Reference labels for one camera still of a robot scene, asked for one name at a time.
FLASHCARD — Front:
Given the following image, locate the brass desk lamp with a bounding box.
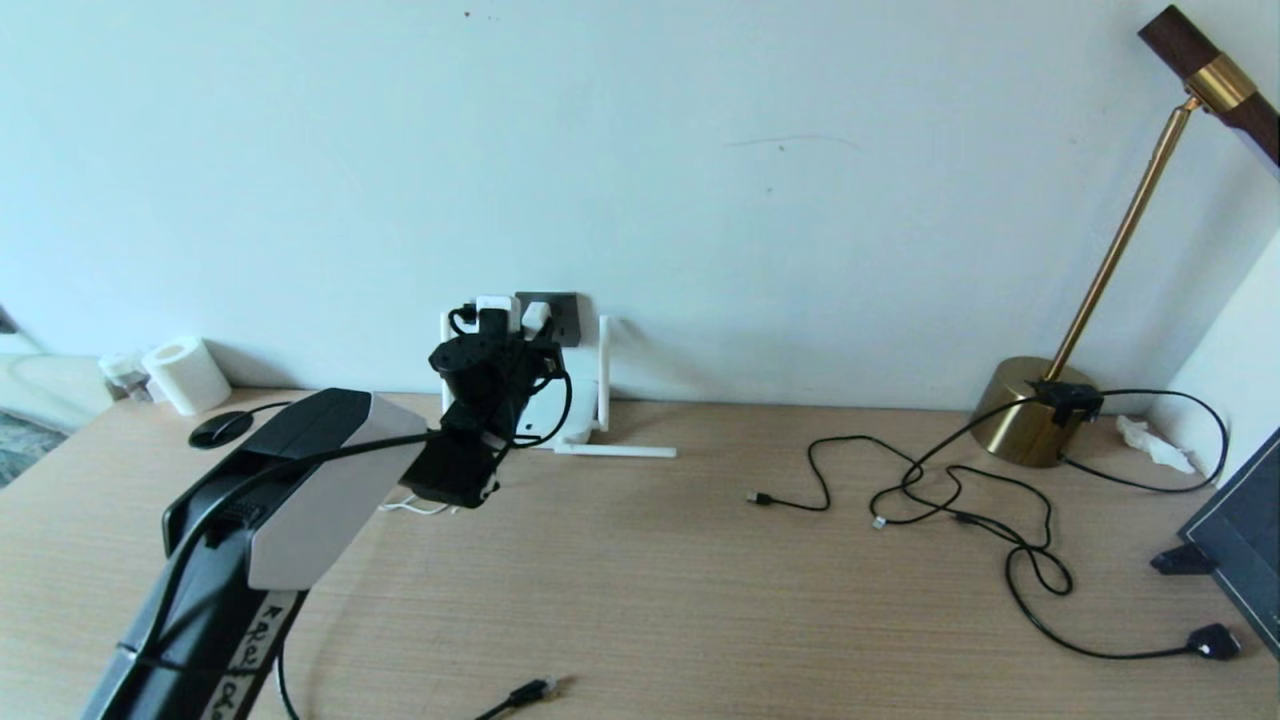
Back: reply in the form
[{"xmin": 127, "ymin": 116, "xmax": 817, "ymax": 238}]
[{"xmin": 968, "ymin": 5, "xmax": 1280, "ymax": 471}]

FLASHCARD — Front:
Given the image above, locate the white wifi router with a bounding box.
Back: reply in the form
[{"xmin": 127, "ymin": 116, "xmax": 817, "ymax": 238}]
[{"xmin": 438, "ymin": 312, "xmax": 678, "ymax": 460}]

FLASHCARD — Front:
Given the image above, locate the white bedding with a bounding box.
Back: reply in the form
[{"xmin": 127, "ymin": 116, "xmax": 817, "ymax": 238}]
[{"xmin": 0, "ymin": 333, "xmax": 109, "ymax": 433}]

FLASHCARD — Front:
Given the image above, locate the black lamp power cable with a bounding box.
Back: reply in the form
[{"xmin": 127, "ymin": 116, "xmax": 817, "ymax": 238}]
[{"xmin": 868, "ymin": 388, "xmax": 1244, "ymax": 663}]

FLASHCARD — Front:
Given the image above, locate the thin dark wire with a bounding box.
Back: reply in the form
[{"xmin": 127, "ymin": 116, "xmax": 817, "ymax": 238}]
[{"xmin": 746, "ymin": 436, "xmax": 1053, "ymax": 553}]

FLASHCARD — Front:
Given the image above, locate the black ethernet cable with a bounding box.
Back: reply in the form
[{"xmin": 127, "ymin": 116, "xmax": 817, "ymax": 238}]
[{"xmin": 240, "ymin": 402, "xmax": 557, "ymax": 720}]

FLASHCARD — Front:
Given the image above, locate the small clear plastic container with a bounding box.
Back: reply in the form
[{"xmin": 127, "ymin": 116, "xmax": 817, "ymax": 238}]
[{"xmin": 97, "ymin": 353, "xmax": 151, "ymax": 404}]

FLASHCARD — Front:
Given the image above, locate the black round desk grommet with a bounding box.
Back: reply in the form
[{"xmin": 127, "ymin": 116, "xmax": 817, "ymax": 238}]
[{"xmin": 188, "ymin": 411, "xmax": 255, "ymax": 450}]

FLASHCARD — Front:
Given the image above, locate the crumpled white tissue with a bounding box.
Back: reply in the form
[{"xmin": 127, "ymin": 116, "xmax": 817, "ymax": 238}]
[{"xmin": 1115, "ymin": 416, "xmax": 1197, "ymax": 476}]

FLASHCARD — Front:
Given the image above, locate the dark framed panel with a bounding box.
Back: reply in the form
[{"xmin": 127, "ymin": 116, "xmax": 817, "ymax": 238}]
[{"xmin": 1150, "ymin": 428, "xmax": 1280, "ymax": 663}]

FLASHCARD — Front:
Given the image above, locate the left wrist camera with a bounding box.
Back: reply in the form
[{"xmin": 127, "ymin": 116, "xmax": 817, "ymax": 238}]
[{"xmin": 476, "ymin": 295, "xmax": 521, "ymax": 337}]

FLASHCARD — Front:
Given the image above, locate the white toilet paper roll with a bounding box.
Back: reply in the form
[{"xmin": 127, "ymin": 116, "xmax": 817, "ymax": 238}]
[{"xmin": 141, "ymin": 338, "xmax": 232, "ymax": 417}]

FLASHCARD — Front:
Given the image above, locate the grey wall socket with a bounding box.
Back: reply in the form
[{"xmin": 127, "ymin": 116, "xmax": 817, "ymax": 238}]
[{"xmin": 514, "ymin": 292, "xmax": 581, "ymax": 348}]

